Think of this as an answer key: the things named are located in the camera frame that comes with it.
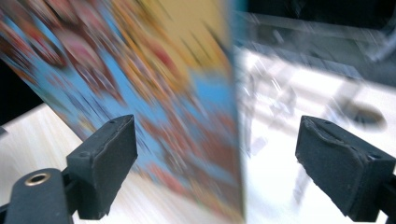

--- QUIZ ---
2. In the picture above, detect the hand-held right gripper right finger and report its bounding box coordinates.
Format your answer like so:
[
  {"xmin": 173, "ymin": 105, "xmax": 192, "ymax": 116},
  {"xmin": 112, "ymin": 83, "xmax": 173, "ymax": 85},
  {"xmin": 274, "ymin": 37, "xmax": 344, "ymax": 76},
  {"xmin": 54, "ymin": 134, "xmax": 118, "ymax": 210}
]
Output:
[{"xmin": 294, "ymin": 115, "xmax": 396, "ymax": 223}]

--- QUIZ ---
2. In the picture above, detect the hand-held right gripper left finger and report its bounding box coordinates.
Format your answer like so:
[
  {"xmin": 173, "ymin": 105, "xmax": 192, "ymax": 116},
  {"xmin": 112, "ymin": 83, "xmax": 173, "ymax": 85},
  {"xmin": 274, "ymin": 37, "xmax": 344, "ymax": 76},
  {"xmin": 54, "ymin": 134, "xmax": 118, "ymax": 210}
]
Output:
[{"xmin": 65, "ymin": 114, "xmax": 138, "ymax": 221}]

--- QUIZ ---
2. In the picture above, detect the colourful picture book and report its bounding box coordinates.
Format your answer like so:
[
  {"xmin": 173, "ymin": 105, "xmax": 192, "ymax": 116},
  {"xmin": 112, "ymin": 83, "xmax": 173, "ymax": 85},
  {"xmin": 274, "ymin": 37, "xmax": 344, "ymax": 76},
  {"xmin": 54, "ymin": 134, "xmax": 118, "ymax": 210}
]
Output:
[{"xmin": 0, "ymin": 0, "xmax": 247, "ymax": 224}]

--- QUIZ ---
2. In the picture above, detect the clear acrylic book rack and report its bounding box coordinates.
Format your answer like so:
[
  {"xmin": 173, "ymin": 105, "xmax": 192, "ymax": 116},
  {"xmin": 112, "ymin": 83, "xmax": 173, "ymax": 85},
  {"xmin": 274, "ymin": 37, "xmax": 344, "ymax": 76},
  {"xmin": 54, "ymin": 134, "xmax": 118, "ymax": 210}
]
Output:
[{"xmin": 234, "ymin": 46, "xmax": 368, "ymax": 204}]

